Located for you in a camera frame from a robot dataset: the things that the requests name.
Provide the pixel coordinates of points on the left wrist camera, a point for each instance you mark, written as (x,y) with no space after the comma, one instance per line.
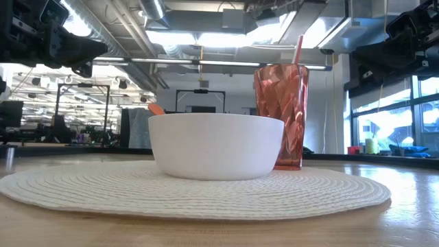
(54,11)

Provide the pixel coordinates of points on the yellow-green spool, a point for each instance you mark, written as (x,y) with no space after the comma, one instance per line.
(371,146)

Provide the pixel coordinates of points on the thin red straw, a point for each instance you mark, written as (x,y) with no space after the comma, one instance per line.
(298,49)

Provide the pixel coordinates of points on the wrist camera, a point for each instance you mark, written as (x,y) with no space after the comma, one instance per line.
(54,11)
(401,24)

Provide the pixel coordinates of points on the black station frame with monitor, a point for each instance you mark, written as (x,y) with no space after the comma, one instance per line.
(200,92)

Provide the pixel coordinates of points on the silver ventilation duct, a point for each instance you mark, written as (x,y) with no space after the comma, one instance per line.
(154,10)

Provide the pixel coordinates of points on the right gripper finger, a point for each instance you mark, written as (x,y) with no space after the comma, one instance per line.
(366,77)
(431,20)

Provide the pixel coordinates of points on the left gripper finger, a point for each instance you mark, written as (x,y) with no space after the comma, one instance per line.
(83,70)
(20,44)

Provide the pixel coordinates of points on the grey covered cabinet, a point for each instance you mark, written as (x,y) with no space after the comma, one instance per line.
(137,128)

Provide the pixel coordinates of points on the orange faceted plastic cup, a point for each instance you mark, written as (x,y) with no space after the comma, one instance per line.
(284,99)

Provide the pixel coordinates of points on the blue bundle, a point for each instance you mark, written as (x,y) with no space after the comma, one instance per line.
(409,150)

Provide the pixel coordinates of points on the white round woven placemat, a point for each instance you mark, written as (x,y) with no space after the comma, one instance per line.
(137,195)

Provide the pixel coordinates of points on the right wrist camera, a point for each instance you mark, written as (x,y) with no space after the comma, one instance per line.
(401,24)

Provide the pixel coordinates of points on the red small container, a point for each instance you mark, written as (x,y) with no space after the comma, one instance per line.
(353,150)

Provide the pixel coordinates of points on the white round bowl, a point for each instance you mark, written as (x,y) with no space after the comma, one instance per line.
(216,147)

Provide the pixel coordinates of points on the long ceiling light strip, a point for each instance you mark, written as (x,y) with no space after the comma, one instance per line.
(205,62)

